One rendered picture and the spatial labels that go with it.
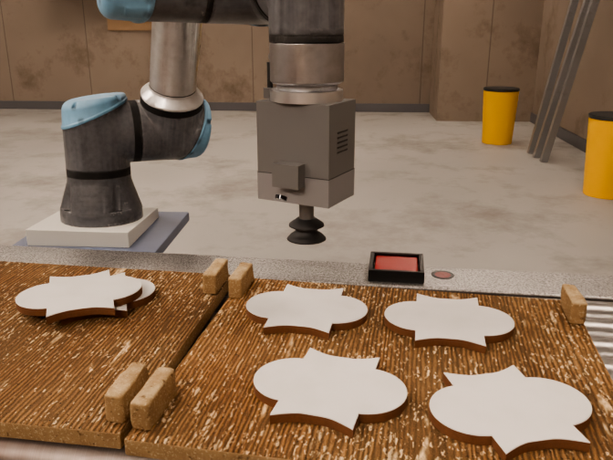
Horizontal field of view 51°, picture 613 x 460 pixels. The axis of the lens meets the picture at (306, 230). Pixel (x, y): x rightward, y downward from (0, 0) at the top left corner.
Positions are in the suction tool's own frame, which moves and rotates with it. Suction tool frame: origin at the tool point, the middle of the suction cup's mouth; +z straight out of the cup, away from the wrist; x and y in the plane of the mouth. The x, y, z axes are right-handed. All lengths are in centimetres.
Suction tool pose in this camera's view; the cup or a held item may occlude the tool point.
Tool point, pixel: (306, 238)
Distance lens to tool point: 70.9
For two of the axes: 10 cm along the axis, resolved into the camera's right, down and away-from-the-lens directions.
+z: 0.0, 9.5, 3.1
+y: 8.8, 1.5, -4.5
